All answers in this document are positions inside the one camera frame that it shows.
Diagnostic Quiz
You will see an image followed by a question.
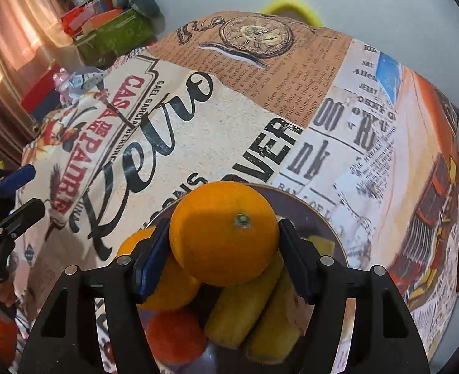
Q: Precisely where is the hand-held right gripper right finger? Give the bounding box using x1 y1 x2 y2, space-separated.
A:
278 218 433 374

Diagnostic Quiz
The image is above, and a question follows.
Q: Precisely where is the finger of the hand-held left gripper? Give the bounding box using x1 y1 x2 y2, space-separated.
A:
0 164 36 203
0 198 46 240

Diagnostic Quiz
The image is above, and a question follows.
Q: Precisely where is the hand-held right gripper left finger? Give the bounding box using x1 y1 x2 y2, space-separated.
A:
17 218 171 374

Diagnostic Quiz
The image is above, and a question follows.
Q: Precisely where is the large orange with sticker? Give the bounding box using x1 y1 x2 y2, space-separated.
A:
116 226 201 312

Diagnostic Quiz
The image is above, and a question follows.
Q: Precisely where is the dark grey plate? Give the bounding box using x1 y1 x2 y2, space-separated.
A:
136 182 349 374

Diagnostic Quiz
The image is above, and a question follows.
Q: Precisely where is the yellow corn piece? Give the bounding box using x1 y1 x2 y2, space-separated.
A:
205 251 286 350
245 236 336 365

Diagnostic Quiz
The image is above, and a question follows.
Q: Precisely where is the small orange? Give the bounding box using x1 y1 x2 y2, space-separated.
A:
146 308 209 366

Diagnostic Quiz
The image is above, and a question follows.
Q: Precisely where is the large orange with stem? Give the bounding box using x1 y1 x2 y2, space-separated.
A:
169 181 280 287

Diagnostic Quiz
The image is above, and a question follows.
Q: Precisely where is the person's left hand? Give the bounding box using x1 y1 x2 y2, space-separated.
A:
0 280 18 308

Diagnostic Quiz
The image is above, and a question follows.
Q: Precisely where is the pink toy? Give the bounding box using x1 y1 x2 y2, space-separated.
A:
54 68 110 104

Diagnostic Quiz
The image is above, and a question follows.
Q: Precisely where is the red box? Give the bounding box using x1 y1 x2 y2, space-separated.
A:
61 2 98 39

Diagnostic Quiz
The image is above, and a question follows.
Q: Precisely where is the printed newspaper tablecloth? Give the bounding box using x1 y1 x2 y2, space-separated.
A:
13 12 459 374

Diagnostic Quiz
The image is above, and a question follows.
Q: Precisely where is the green patterned box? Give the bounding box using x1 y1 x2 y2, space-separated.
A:
75 8 157 65

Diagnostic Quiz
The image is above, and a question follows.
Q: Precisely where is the orange box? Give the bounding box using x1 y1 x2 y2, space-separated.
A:
82 6 129 32

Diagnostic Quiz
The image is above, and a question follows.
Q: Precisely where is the yellow chair back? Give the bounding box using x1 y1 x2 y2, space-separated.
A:
261 0 324 28

